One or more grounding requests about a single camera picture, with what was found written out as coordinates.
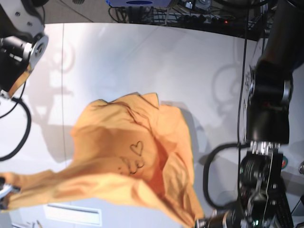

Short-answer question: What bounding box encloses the black power strip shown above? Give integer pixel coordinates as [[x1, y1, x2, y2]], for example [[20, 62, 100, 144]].
[[177, 15, 234, 27]]

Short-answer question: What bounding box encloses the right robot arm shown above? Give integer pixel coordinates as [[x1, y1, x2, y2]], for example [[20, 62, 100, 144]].
[[0, 0, 49, 162]]

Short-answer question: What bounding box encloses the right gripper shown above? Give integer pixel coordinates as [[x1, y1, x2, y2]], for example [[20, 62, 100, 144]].
[[0, 177, 12, 207]]

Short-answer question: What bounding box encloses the black keyboard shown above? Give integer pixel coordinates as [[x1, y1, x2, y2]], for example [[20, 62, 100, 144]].
[[276, 178, 294, 228]]

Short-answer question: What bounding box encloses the green tape roll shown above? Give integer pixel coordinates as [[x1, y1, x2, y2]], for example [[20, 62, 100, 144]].
[[281, 156, 288, 170]]

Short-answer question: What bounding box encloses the orange t-shirt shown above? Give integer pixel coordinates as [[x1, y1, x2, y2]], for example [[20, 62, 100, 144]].
[[1, 93, 204, 228]]

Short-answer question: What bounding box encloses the white rectangular tray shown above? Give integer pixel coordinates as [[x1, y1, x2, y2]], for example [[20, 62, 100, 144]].
[[43, 204, 103, 227]]

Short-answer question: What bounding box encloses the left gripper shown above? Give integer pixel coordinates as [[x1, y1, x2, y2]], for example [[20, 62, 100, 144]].
[[196, 190, 283, 228]]

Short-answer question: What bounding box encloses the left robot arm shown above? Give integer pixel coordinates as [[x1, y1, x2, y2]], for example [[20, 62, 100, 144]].
[[195, 0, 304, 228]]

